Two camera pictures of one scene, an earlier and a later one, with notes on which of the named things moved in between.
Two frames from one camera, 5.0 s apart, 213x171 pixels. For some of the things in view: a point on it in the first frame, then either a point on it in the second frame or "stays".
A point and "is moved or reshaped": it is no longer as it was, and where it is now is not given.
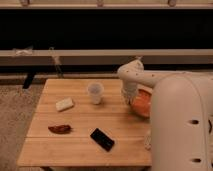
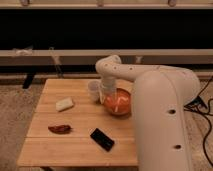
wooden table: x=85 y=122 stays
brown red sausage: x=60 y=129 stays
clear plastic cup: x=96 y=90 stays
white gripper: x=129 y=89 -> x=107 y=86
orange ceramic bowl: x=142 y=103 is moved or reshaped
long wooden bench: x=98 y=64 stays
